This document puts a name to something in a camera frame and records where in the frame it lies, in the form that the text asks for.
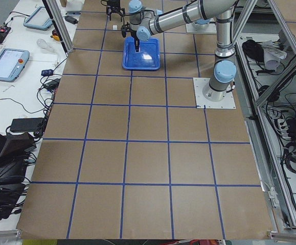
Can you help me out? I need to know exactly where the black power brick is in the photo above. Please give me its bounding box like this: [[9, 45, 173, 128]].
[[10, 117, 43, 133]]

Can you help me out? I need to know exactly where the aluminium frame post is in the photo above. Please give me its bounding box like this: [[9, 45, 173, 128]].
[[42, 0, 74, 54]]

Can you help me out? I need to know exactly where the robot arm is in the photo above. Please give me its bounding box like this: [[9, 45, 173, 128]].
[[121, 0, 237, 102]]

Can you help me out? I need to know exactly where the crumpled grey cloth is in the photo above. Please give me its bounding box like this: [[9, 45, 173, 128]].
[[261, 40, 287, 70]]

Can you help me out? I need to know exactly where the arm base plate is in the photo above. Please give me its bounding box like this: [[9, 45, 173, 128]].
[[193, 78, 236, 109]]

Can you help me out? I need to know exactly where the blue plastic tray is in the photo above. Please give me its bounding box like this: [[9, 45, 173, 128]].
[[122, 37, 161, 70]]

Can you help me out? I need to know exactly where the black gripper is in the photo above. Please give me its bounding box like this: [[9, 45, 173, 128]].
[[121, 14, 140, 50], [106, 0, 125, 21]]

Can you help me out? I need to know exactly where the teach pendant near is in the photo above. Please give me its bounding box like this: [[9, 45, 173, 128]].
[[0, 48, 30, 82]]

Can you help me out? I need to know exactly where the teach pendant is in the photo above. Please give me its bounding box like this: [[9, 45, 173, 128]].
[[23, 6, 53, 31], [0, 48, 30, 82]]

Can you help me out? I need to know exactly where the teach pendant far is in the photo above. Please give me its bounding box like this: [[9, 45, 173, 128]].
[[23, 6, 53, 31]]

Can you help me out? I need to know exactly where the small blue device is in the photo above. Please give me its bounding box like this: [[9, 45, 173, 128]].
[[41, 69, 54, 77]]

